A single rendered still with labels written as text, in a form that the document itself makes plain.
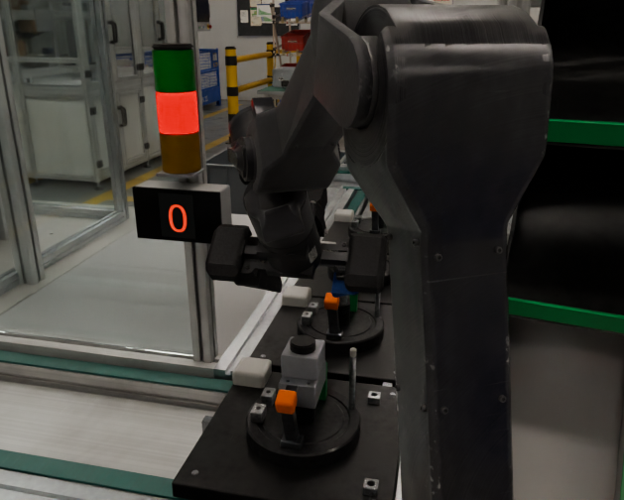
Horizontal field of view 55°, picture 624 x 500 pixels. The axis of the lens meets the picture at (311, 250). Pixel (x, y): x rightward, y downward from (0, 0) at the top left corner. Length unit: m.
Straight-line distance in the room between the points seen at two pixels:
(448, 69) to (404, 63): 0.02
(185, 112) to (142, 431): 0.43
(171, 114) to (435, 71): 0.57
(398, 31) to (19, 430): 0.82
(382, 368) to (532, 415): 0.27
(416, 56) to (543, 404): 0.52
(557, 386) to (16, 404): 0.74
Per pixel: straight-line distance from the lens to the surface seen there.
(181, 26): 0.80
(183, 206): 0.79
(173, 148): 0.78
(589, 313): 0.57
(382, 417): 0.80
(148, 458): 0.84
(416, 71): 0.22
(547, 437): 0.69
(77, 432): 0.92
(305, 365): 0.70
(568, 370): 0.70
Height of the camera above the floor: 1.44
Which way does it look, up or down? 21 degrees down
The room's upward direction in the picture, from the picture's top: straight up
